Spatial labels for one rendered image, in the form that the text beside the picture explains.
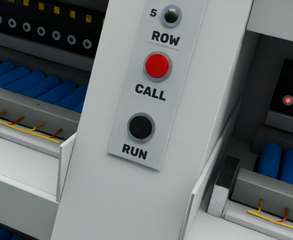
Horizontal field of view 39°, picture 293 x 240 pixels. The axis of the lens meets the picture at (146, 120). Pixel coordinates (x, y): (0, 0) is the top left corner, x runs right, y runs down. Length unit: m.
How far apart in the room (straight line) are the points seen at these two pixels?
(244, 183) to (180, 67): 0.12
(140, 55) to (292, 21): 0.10
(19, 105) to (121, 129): 0.14
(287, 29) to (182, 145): 0.10
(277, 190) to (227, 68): 0.12
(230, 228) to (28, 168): 0.17
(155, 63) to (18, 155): 0.16
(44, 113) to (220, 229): 0.19
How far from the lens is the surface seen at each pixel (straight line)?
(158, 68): 0.28
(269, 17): 0.29
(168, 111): 0.28
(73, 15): 0.49
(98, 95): 0.30
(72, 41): 0.50
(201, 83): 0.28
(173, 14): 0.28
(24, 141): 0.38
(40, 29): 0.52
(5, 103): 0.42
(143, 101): 0.28
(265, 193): 0.35
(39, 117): 0.40
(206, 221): 0.33
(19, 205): 0.35
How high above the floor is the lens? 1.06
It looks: 9 degrees down
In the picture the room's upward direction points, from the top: 15 degrees clockwise
